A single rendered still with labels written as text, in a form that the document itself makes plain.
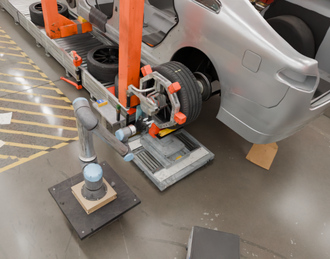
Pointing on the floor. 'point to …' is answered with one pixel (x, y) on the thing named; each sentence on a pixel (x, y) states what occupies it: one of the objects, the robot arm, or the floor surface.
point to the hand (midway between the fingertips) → (151, 119)
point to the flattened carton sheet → (263, 154)
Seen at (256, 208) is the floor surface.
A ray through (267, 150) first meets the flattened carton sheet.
